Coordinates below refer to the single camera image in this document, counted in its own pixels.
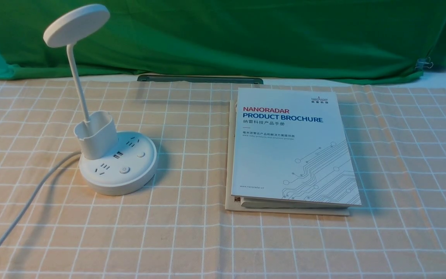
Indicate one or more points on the silver binder clip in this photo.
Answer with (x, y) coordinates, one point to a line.
(424, 63)

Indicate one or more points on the beige checkered tablecloth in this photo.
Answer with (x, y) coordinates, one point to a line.
(177, 227)

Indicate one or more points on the green backdrop cloth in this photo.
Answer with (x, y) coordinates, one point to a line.
(352, 41)

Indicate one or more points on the white Nanoradar product brochure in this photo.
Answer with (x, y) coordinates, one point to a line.
(290, 150)

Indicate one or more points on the dark grey flat bar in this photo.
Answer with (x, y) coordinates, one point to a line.
(198, 79)

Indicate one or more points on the white desk lamp with sockets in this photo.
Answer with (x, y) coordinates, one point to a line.
(112, 163)

